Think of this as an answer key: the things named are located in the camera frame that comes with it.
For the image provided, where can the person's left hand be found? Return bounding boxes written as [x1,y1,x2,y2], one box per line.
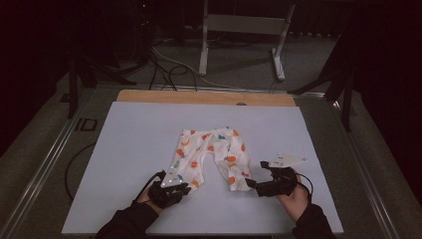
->
[135,188,165,215]

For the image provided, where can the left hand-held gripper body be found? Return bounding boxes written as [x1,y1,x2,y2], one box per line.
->
[147,165,184,210]

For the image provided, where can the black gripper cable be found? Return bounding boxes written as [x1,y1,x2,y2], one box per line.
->
[133,169,167,205]
[294,172,315,204]

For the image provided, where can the aluminium floor rail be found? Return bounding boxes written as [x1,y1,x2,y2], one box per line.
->
[331,99,401,239]
[0,89,98,239]

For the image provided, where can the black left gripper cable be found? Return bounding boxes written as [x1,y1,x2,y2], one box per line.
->
[133,169,167,205]

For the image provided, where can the white floor cable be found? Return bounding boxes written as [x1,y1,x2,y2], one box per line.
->
[151,46,240,91]

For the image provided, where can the white metal stand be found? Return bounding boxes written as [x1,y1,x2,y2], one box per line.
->
[198,0,297,83]

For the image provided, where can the black floor cable loop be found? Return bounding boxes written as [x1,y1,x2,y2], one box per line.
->
[64,141,98,201]

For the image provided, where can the white fruit-print baby pants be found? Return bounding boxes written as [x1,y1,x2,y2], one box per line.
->
[168,125,253,193]

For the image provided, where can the dark equipment with red light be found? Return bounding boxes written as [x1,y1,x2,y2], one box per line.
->
[131,0,155,65]

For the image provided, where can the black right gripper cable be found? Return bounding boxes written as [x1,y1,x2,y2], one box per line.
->
[294,172,315,204]

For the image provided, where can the person's right hand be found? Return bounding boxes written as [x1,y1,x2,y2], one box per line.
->
[276,174,311,222]

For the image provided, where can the light grey table mat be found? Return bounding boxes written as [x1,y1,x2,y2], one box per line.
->
[61,101,344,235]

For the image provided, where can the black floor cable bundle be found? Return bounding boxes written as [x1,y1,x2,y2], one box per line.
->
[148,49,200,93]

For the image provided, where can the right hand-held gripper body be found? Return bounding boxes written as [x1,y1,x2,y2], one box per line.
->
[256,152,309,199]

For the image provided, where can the black metal stand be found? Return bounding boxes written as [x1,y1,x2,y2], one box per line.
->
[288,64,355,132]
[67,49,137,120]

